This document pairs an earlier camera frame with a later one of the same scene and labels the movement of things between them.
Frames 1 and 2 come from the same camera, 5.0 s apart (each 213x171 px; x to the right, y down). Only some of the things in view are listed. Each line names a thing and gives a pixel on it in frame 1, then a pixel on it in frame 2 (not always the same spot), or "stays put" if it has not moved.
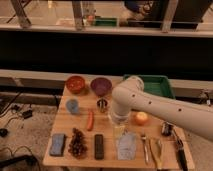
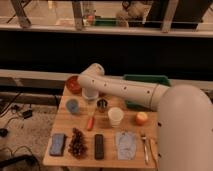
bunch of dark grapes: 77,145 stays put
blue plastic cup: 72,106 stays put
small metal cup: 102,103 stays put
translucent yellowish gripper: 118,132 to 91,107
